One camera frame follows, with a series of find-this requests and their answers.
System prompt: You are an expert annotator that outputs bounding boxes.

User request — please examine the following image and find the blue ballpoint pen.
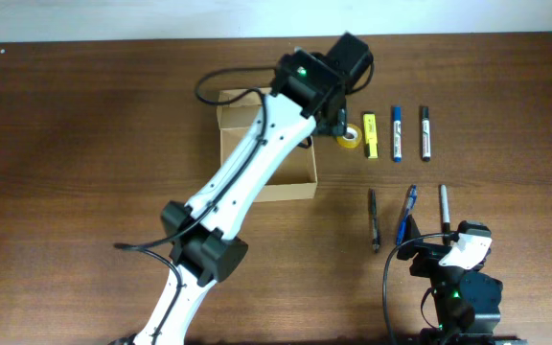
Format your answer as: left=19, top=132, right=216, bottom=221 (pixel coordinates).
left=396, top=185, right=417, bottom=245

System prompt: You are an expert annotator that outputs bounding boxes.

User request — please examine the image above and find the black ballpoint pen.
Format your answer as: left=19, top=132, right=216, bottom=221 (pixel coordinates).
left=370, top=189, right=380, bottom=254

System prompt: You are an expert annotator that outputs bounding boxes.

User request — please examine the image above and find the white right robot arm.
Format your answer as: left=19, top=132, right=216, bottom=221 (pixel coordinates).
left=397, top=217, right=527, bottom=345

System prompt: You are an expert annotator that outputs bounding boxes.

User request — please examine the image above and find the yellow highlighter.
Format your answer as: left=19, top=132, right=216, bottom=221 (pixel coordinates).
left=363, top=112, right=379, bottom=159

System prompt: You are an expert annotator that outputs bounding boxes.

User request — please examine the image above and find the black whiteboard marker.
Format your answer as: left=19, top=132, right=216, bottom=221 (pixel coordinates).
left=421, top=106, right=431, bottom=162

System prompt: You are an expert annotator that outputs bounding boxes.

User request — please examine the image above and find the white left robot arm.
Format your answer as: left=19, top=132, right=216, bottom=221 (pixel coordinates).
left=116, top=33, right=374, bottom=344

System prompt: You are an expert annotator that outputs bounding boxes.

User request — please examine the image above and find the blue whiteboard marker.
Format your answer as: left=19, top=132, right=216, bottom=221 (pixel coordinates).
left=392, top=106, right=403, bottom=162

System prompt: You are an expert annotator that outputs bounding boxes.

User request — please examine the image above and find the silver black marker pen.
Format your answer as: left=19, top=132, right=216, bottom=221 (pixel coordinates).
left=440, top=185, right=450, bottom=246

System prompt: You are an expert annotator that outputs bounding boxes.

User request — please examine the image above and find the yellow tape roll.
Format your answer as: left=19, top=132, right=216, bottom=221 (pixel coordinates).
left=336, top=124, right=362, bottom=149

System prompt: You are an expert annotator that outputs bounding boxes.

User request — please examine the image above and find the brown cardboard box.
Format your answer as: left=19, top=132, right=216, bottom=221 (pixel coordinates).
left=216, top=93, right=317, bottom=202

